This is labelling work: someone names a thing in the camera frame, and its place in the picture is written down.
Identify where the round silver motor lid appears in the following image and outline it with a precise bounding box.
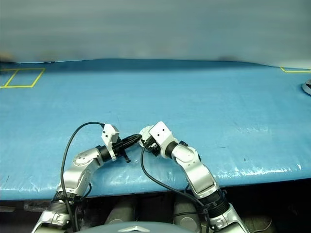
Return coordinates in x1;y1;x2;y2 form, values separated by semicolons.
140;125;154;141

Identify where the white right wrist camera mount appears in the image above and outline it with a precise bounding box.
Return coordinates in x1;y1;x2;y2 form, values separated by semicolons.
148;121;175;158

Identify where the grey robot torso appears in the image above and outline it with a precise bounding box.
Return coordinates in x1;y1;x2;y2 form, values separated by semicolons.
87;220;202;233

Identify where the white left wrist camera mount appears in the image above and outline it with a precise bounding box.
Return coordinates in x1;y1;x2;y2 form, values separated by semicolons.
101;124;120;162

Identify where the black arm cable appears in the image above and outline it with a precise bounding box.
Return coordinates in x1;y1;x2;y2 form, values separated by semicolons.
140;143;212;233
60;121;105;231

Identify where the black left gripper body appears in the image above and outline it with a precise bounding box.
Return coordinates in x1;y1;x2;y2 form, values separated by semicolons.
112;139;132;164

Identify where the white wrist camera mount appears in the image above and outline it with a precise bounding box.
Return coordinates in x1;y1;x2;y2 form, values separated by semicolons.
101;124;120;162
148;121;175;158

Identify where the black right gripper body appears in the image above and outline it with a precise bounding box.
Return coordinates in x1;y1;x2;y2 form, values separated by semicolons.
144;136;162;157

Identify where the grey rounded shape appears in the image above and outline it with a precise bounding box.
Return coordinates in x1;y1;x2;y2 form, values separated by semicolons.
106;200;134;225
173;194;202;231

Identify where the silver metal object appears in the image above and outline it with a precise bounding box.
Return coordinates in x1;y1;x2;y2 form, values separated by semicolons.
301;79;311;96

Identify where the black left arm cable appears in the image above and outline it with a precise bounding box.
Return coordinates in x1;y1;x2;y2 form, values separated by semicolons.
60;121;105;231

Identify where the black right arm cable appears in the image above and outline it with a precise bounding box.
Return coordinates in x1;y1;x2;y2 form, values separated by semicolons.
140;143;212;233

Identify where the blue table cover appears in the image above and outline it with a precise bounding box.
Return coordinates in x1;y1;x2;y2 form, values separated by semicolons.
0;58;311;201

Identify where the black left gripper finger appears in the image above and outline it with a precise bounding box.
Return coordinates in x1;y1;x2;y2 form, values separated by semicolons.
122;133;142;144
124;137;141;148

